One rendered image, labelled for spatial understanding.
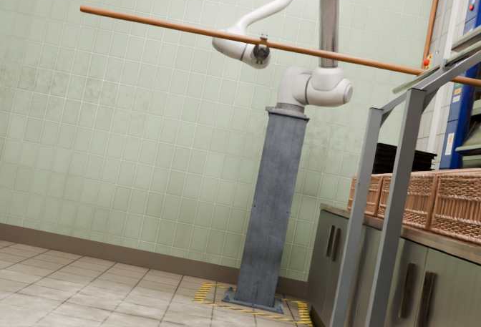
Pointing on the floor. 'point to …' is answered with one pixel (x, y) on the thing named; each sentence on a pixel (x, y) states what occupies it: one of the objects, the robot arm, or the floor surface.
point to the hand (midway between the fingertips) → (263, 43)
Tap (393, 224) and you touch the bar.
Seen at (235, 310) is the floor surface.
